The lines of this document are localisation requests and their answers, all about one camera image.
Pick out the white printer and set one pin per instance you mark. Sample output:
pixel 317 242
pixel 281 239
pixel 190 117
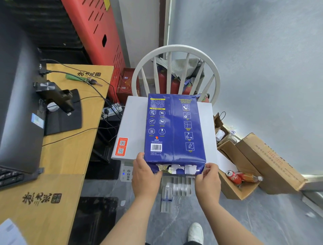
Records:
pixel 131 126

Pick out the brown paper bag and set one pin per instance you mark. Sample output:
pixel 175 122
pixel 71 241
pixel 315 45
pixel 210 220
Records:
pixel 218 121

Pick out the red fire extinguisher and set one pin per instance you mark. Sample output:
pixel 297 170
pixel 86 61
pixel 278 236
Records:
pixel 162 82
pixel 205 98
pixel 175 87
pixel 187 89

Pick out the black slatted cabinet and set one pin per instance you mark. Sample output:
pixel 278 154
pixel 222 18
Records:
pixel 37 25

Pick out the white power strip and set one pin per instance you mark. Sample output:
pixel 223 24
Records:
pixel 111 109

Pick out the person's left hand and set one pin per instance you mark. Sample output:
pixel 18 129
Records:
pixel 145 181

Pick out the black keyboard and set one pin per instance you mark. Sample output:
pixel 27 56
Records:
pixel 12 178

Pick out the person's left forearm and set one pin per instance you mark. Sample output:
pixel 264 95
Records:
pixel 131 222

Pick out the blue paper ream pack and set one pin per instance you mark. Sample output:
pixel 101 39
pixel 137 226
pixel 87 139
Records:
pixel 174 126

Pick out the large closed cardboard box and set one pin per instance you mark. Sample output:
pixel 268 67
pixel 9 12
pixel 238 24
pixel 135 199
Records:
pixel 272 164

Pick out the white shoe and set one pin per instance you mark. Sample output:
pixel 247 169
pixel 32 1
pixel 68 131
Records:
pixel 195 233

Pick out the yellow hanging tag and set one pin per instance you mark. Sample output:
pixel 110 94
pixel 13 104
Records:
pixel 107 4

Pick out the keys with green tag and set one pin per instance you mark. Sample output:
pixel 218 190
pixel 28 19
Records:
pixel 73 77

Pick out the grey plastic bag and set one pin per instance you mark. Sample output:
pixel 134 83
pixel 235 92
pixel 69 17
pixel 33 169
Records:
pixel 181 68

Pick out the plastic tea bottle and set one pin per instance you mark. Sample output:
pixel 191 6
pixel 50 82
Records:
pixel 249 178

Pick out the white paper sheet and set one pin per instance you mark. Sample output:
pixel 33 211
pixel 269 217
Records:
pixel 10 233

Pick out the white wooden chair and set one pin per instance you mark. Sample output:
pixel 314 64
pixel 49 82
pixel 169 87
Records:
pixel 176 48

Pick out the open cardboard box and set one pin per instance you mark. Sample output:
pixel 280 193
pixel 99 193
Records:
pixel 229 189

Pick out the person's right hand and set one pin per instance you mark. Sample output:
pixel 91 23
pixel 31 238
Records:
pixel 209 186

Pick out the dark red gift box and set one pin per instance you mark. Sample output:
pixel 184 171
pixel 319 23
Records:
pixel 126 85

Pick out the black computer monitor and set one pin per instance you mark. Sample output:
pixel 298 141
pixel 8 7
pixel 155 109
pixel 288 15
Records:
pixel 17 101

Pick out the red metal cabinet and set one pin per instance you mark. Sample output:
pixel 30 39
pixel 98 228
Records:
pixel 108 63

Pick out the black glossy panel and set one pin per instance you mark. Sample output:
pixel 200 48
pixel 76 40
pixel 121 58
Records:
pixel 93 222

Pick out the person's right forearm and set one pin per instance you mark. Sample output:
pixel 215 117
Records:
pixel 227 227

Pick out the red soda can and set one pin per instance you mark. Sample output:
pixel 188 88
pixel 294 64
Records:
pixel 234 178

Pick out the orange code sticker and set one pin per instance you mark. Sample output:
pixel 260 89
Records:
pixel 121 147

